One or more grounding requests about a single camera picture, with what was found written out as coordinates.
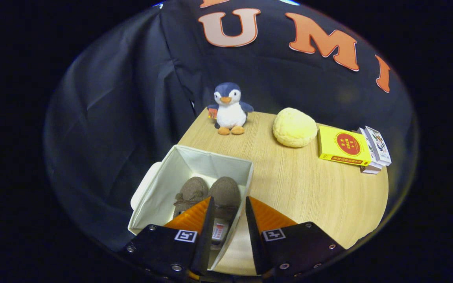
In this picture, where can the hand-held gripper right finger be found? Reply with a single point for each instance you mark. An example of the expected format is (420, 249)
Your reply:
(255, 236)

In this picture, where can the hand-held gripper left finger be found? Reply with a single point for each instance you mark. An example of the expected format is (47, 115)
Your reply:
(207, 236)

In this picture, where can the brown fuzzy shoe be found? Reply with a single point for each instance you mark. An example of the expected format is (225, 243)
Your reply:
(226, 190)
(193, 188)

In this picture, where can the cream fabric storage box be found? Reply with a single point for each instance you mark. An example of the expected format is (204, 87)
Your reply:
(210, 161)

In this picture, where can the cream storage box lid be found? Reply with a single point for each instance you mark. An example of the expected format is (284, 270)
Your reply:
(144, 188)

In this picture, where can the plain white card box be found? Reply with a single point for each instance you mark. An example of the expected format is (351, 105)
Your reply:
(370, 169)

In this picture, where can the yellow melon bread plush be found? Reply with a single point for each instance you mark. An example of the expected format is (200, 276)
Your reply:
(295, 127)

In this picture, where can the blue white penguin plush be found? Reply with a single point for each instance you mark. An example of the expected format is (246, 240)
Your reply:
(230, 114)

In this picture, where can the yellow book with red circle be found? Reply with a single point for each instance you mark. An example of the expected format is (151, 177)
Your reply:
(342, 145)

